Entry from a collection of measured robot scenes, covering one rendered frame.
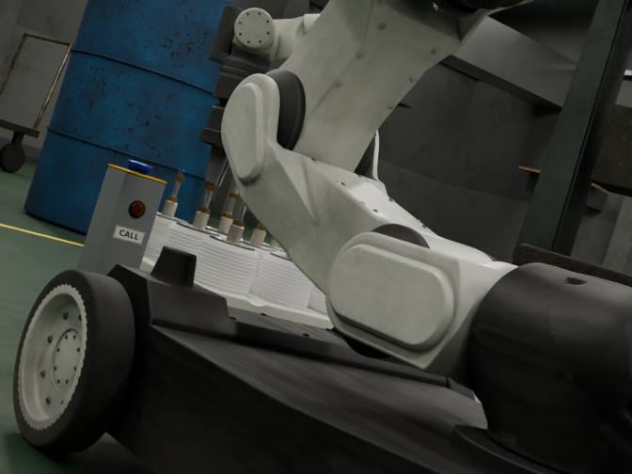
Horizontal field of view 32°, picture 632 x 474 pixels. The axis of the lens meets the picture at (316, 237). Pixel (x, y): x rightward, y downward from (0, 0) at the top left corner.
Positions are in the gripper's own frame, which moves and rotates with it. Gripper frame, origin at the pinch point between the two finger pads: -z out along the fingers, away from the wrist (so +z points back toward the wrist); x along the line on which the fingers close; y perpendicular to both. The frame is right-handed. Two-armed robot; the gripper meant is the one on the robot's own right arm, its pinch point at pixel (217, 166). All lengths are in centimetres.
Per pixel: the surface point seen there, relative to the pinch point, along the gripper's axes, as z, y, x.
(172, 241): -13.8, -1.9, 4.3
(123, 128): 7, -123, -197
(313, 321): -19.1, 24.1, 0.7
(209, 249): -12.8, 7.6, 11.6
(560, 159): 63, 12, -405
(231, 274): -15.3, 12.2, 11.0
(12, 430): -36, 11, 59
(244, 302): -18.8, 15.7, 11.5
